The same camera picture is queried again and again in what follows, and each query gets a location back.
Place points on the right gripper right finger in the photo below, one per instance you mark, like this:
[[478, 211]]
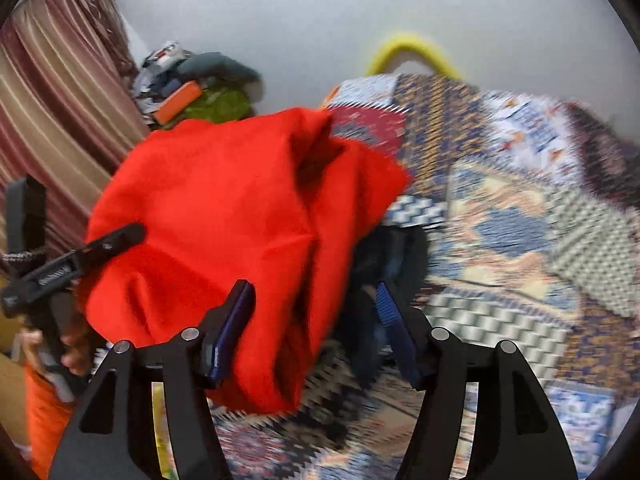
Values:
[[406, 332]]

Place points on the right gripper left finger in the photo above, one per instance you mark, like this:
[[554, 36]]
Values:
[[222, 329]]

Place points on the red sports jacket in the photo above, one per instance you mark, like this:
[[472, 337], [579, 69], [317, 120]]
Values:
[[275, 200]]

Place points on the black folded garment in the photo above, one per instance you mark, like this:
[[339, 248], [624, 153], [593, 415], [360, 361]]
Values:
[[389, 254]]

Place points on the yellow cartoon bed sheet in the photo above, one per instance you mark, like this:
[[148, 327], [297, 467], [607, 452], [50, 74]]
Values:
[[166, 458]]

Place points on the patchwork patterned bed quilt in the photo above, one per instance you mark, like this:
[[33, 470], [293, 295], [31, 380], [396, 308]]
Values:
[[530, 296]]

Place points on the striped red curtain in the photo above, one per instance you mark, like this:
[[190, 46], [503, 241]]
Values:
[[67, 117]]

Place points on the orange box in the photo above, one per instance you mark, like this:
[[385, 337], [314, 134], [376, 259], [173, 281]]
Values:
[[177, 102]]

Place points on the green patterned bag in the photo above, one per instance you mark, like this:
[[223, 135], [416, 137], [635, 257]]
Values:
[[217, 105]]

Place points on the yellow curved headboard cushion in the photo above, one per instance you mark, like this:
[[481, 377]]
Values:
[[403, 45]]

